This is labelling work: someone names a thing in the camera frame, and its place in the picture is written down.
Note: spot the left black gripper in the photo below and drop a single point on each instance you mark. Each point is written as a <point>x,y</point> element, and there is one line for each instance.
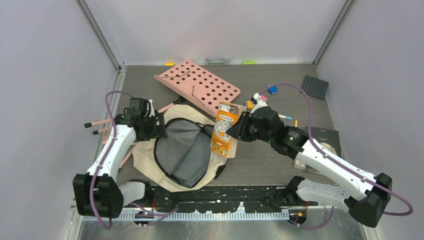
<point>158,130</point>

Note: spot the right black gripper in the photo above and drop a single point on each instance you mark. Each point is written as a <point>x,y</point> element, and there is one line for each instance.
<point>238,131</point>

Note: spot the orange treehouse book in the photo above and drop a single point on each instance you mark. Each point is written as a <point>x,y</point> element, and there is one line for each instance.
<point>221,143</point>

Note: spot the cream canvas backpack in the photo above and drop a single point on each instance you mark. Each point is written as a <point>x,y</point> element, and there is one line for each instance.
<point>184,160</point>

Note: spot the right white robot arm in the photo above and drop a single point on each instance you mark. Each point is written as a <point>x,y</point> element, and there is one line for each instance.
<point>355,191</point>

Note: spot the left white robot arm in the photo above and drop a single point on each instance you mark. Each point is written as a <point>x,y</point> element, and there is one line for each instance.
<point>96,191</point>

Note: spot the yellow eraser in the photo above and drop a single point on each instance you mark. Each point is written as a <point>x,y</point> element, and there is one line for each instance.
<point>249,105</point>

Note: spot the blue capped white marker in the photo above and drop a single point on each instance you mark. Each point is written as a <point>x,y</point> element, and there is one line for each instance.
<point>285,117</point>

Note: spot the pink music stand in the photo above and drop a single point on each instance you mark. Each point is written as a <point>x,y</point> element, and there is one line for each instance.
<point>193,83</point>

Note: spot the blue eraser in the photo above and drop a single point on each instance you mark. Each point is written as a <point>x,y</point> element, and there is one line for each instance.
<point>272,90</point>

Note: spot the floral cover small book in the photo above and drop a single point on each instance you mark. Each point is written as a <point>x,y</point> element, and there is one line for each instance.
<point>300,165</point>

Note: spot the green tape piece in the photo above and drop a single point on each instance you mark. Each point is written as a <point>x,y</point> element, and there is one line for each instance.
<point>248,62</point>

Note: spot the dark grey studded plate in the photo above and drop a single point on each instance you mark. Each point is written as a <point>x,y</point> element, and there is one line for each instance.
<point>314,87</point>

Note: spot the black moon sixpence book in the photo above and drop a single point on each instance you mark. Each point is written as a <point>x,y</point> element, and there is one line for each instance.
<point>329,139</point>

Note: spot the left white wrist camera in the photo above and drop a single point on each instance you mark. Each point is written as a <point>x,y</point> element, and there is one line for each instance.
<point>150,111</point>

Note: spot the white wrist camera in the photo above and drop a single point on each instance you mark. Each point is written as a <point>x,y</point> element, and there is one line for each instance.
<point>258,102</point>
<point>150,111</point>

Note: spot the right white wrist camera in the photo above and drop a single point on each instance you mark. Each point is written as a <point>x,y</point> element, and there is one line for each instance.
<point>258,102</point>

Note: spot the metal wall bracket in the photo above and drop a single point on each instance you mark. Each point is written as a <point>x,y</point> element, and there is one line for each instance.
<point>224,61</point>

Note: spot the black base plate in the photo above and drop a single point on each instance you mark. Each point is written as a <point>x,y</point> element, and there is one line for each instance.
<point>222,199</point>

